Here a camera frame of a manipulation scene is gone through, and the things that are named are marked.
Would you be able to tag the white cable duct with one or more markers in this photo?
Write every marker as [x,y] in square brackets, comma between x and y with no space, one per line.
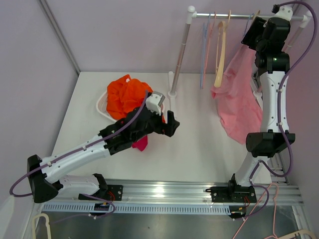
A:
[137,208]

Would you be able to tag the white plastic laundry basket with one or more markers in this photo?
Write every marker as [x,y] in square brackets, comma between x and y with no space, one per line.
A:
[101,107]

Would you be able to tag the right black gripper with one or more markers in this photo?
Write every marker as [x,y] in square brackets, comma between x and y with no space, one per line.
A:
[257,27]

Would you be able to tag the blue wire hanger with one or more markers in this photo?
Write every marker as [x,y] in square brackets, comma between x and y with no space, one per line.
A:
[203,50]

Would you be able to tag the pink t shirt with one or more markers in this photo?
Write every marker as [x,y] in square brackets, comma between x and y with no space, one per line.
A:
[238,110]

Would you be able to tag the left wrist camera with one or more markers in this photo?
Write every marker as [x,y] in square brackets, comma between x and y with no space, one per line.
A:
[154,102]

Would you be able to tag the orange t shirt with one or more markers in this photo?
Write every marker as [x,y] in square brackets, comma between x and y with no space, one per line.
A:
[124,95]

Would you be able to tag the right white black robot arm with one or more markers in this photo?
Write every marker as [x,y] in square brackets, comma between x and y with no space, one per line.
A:
[267,38]

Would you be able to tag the pink wire hanger on rack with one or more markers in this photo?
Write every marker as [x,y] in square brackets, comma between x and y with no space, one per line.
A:
[208,42]

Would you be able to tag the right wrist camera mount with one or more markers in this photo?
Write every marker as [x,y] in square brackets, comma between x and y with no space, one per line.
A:
[284,11]

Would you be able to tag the beige hanger holding pink shirt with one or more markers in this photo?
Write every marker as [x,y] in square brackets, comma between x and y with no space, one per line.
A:
[255,14]

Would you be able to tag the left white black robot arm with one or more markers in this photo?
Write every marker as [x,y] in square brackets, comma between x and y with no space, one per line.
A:
[50,177]

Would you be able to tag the beige hanger bottom right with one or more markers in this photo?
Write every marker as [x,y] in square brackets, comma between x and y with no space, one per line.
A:
[294,234]

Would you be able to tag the magenta t shirt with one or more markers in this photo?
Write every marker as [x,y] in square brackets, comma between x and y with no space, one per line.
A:
[141,144]

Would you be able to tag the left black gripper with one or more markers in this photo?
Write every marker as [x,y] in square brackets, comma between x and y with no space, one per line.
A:
[168,129]

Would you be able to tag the beige wooden hanger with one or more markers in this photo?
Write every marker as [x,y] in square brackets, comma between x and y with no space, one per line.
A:
[221,50]

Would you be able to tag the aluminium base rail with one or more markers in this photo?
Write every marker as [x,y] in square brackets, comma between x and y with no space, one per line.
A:
[160,192]

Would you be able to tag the metal clothes rack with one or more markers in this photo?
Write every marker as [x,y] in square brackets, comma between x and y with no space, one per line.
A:
[191,14]

